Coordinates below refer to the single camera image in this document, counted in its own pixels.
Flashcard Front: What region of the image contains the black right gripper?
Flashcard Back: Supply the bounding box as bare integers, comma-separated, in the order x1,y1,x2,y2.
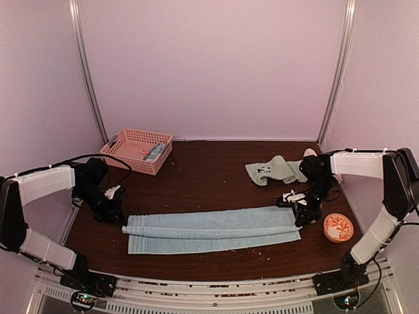
297,177,336,227

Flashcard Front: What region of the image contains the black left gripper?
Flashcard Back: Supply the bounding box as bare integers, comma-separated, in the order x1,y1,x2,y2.
73,183,127,226

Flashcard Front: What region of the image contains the blue polka dot striped towel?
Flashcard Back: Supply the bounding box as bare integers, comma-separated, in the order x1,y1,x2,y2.
141,142,169,162

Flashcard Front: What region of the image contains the light blue terry towel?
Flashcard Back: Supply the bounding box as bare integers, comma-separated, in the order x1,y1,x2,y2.
122,206,301,255

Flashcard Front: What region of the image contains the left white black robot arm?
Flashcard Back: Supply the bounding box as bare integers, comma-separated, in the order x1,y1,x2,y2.
1,154,126,290

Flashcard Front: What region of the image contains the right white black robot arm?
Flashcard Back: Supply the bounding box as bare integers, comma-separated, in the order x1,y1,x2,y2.
293,148,418,289

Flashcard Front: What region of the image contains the orange patterned ceramic bowl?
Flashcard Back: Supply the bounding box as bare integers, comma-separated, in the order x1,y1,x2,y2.
323,213,354,243

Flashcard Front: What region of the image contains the pale green terry towel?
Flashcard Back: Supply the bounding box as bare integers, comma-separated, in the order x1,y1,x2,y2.
245,155,308,186

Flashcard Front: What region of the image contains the pink cloth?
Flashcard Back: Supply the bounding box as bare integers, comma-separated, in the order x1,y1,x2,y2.
303,148,317,158

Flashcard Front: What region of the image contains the pink perforated plastic basket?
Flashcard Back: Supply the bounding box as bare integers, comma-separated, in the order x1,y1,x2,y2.
100,128,173,175

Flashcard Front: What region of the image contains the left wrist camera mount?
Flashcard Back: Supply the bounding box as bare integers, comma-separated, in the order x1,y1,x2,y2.
104,184,126,200

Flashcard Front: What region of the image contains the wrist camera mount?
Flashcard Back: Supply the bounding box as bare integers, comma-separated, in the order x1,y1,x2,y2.
104,184,126,200
276,190,307,207

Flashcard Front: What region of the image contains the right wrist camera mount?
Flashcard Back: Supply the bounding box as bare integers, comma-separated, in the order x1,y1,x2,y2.
276,190,307,207

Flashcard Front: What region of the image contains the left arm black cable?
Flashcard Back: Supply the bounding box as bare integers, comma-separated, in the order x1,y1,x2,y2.
12,153,134,184

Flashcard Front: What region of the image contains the front aluminium rail base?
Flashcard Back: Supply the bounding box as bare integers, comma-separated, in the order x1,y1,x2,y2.
34,256,399,314

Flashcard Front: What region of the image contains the right aluminium frame post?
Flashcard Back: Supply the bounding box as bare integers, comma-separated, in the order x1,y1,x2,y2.
317,0,358,150

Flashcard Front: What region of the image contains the aluminium frame post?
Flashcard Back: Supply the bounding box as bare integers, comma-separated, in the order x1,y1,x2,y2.
317,0,358,150
68,0,109,144

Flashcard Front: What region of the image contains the left aluminium frame post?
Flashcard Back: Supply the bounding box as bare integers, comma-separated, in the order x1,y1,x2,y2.
68,0,109,144

